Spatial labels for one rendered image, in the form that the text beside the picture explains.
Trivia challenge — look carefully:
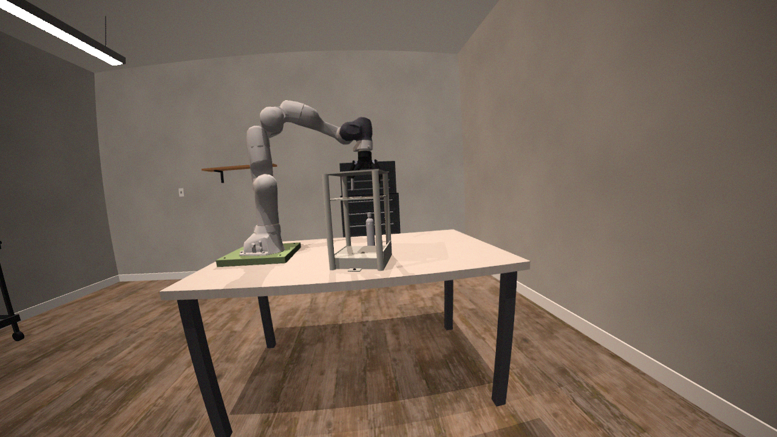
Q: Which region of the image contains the grey shelving unit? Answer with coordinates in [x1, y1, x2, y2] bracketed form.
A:
[322, 169, 392, 272]

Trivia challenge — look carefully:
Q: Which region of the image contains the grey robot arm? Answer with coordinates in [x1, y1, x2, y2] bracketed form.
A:
[240, 100, 373, 256]

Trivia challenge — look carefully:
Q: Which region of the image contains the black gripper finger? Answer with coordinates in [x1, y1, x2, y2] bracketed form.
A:
[365, 159, 382, 183]
[348, 160, 363, 191]

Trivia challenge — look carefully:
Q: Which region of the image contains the grey bottle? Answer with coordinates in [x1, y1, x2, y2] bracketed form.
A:
[366, 212, 375, 246]

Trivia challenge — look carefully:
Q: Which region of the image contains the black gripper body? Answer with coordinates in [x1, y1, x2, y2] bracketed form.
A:
[357, 151, 372, 169]

